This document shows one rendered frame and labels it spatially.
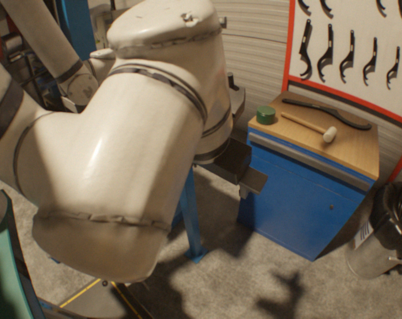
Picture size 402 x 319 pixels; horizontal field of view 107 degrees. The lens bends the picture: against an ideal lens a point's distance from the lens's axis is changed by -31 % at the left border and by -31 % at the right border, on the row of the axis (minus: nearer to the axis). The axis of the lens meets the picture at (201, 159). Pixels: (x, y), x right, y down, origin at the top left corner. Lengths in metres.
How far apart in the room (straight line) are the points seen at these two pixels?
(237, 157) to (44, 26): 0.51
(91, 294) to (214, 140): 1.28
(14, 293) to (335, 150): 1.25
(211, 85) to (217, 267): 1.52
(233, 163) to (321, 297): 1.53
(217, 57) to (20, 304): 0.54
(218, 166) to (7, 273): 0.53
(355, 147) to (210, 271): 1.23
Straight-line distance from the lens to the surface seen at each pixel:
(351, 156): 1.11
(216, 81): 0.17
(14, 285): 0.56
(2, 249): 0.64
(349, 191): 1.17
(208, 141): 0.23
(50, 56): 0.58
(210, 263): 1.64
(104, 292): 1.38
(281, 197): 1.35
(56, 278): 2.01
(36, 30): 0.57
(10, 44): 1.42
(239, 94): 0.31
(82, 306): 1.43
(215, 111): 0.20
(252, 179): 0.33
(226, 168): 0.29
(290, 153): 1.10
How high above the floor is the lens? 1.53
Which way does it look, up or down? 41 degrees down
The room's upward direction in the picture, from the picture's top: 4 degrees counter-clockwise
